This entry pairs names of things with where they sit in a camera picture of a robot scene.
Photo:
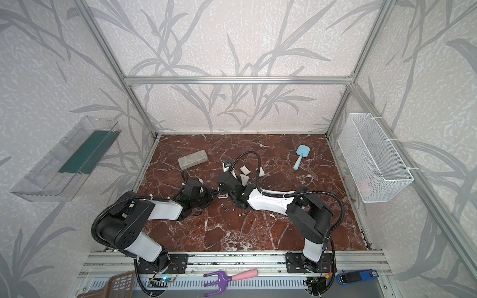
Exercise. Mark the blue black device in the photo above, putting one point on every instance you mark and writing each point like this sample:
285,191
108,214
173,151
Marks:
357,277

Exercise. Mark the grey glasses case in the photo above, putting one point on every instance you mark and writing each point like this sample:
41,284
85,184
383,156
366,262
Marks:
192,160

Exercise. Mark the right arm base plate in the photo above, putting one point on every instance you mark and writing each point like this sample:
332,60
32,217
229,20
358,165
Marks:
298,263

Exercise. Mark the purple pink garden fork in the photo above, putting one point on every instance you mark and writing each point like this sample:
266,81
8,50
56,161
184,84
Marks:
223,280

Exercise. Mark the white wire mesh basket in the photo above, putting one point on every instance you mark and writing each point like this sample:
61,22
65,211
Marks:
375,165

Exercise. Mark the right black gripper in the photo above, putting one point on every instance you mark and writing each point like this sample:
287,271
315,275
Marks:
225,182

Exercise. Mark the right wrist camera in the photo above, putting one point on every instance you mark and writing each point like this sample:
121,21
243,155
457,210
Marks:
227,165

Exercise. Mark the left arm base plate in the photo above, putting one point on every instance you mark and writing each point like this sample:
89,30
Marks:
170,263

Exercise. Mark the brown plastic basket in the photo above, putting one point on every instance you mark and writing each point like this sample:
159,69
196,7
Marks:
118,286

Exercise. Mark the clear acrylic wall shelf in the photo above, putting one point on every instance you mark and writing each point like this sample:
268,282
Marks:
63,171

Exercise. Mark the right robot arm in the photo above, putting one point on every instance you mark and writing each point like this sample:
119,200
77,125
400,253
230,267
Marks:
308,213

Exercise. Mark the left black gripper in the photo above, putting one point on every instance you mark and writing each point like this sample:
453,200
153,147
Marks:
203,192

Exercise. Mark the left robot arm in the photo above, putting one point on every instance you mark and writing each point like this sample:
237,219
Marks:
120,225

